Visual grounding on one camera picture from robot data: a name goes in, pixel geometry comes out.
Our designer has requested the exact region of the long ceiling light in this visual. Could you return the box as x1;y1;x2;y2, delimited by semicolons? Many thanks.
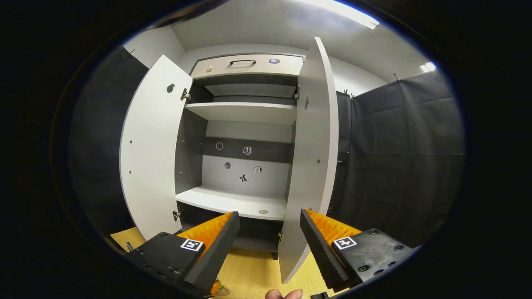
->
303;0;379;29

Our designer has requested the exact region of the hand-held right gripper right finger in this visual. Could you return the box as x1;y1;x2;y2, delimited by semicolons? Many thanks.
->
300;208;416;292

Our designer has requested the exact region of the white cabinet door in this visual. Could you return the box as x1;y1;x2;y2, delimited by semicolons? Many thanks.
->
119;55;194;241
278;37;339;284

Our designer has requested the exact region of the white cabinet drawer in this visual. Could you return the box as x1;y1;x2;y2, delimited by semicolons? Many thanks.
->
190;54;305;79

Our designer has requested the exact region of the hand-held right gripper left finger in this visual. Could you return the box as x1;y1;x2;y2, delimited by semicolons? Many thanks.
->
125;211;241;296

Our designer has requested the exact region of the black backdrop cloth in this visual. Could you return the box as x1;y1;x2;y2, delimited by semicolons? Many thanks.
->
66;46;150;241
328;69;466;250

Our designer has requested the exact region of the white and grey cabinet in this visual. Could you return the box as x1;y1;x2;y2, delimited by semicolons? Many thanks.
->
175;53;308;261

